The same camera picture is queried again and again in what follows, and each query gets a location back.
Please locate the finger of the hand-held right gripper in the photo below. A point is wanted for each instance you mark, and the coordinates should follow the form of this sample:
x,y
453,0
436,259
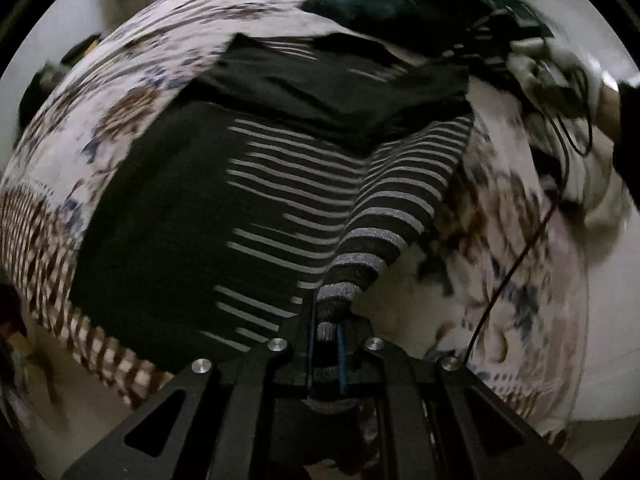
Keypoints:
x,y
525,22

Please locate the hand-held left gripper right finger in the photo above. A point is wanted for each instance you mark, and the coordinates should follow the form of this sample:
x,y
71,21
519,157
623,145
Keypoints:
x,y
342,362

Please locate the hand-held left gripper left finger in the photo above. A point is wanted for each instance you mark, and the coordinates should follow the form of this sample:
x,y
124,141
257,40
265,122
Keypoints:
x,y
311,362

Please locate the black grey striped sweater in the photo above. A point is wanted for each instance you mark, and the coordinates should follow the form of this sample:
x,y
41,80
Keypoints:
x,y
180,200

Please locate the person's right forearm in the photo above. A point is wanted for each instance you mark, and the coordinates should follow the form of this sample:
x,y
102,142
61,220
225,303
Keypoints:
x,y
625,125

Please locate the person's right hand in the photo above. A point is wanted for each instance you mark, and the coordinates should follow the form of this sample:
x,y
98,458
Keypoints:
x,y
527,60

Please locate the white cloth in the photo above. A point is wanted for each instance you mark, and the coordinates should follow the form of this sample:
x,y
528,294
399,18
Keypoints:
x,y
602,200

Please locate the floral patterned bed sheet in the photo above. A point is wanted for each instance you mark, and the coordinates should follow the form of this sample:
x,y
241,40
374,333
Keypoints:
x,y
500,220

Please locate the dark object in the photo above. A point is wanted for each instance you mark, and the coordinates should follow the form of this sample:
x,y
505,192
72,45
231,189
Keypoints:
x,y
37,92

